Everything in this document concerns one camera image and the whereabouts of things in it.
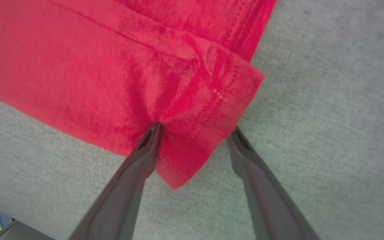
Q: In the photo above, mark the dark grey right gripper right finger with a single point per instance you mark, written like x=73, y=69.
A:
x=268, y=200

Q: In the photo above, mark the grey fabric sofa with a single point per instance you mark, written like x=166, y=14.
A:
x=328, y=133

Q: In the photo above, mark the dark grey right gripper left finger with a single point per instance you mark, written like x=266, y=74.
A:
x=125, y=193

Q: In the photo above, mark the red jersey with white sleeves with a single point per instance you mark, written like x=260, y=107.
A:
x=78, y=66

